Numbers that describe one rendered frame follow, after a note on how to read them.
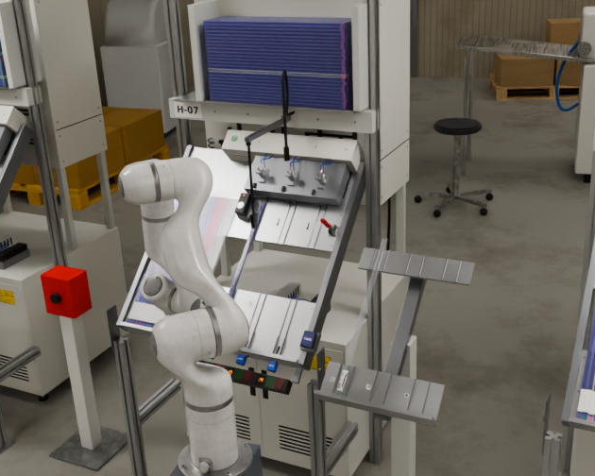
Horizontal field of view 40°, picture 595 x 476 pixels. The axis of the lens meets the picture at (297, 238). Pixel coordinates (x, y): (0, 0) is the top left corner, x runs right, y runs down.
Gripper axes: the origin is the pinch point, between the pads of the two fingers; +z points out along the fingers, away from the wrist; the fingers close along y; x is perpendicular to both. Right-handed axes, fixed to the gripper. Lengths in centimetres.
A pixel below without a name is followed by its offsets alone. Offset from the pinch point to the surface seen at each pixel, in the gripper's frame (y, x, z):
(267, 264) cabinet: 17, 48, 73
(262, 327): 14.1, -8.1, 9.2
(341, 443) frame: 12, -40, 49
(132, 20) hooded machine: -12, 477, 288
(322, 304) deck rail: 34.2, -13.2, 9.0
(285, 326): 20.8, -12.4, 9.2
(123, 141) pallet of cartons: -60, 325, 252
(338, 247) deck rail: 47.8, 0.5, 9.0
